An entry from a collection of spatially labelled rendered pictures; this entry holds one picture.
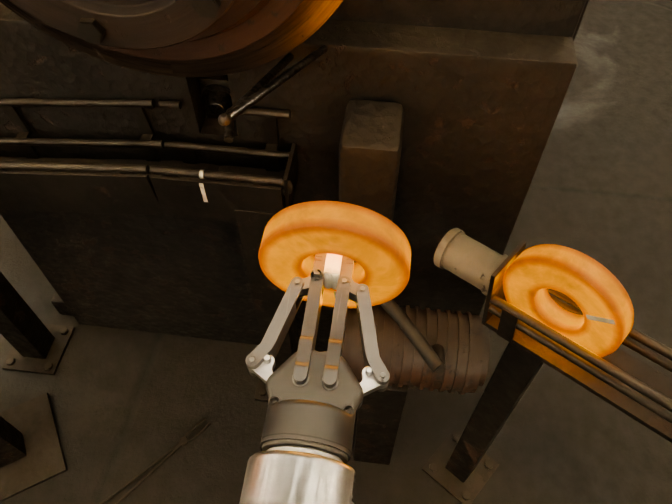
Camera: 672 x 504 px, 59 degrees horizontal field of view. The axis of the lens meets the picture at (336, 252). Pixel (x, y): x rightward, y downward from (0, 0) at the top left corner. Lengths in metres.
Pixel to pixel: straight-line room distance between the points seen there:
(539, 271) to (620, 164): 1.35
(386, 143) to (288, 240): 0.25
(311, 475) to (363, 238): 0.21
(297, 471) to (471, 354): 0.49
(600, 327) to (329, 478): 0.40
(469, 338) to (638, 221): 1.08
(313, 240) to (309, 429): 0.18
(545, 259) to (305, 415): 0.36
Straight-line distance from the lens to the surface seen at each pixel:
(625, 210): 1.92
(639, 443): 1.54
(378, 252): 0.55
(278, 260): 0.59
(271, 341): 0.53
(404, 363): 0.90
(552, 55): 0.81
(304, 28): 0.66
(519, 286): 0.77
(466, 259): 0.79
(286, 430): 0.48
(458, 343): 0.91
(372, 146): 0.75
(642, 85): 2.39
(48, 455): 1.51
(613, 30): 2.63
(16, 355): 1.65
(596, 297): 0.71
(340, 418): 0.49
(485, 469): 1.40
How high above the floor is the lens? 1.32
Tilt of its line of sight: 54 degrees down
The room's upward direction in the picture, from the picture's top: straight up
